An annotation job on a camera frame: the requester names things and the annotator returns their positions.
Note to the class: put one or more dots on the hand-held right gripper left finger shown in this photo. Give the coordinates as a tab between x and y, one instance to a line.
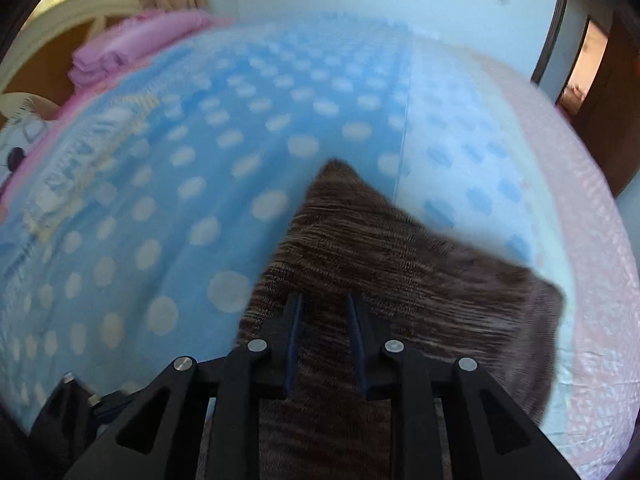
294	345

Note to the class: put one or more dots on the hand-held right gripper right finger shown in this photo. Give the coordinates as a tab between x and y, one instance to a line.
359	350

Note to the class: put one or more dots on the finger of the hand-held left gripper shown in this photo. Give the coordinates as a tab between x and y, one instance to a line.
112	404

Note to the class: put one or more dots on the brown knitted sweater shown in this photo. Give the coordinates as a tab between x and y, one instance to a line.
375	250

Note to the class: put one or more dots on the blue printed blanket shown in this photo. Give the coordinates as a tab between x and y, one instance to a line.
200	160

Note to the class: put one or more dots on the pink bed sheet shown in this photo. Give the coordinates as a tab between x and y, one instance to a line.
575	200

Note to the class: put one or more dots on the white patterned pillow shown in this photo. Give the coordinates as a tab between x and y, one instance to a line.
25	140

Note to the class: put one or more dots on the folded pink quilt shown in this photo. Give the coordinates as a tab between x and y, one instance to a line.
140	40

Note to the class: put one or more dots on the brown wooden door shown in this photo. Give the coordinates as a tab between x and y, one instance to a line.
615	110

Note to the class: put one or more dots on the cream and wood headboard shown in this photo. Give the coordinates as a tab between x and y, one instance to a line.
50	40

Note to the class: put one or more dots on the dark wooden door frame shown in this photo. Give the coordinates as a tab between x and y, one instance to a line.
550	30

